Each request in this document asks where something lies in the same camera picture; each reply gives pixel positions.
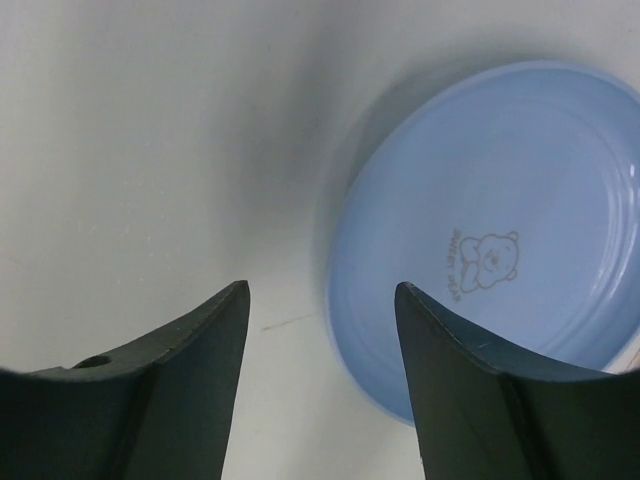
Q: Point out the blue plate with bear print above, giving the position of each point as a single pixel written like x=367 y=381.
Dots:
x=511 y=198

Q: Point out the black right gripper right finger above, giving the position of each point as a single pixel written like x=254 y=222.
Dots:
x=486 y=408

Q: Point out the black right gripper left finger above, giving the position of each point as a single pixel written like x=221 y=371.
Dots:
x=158 y=407

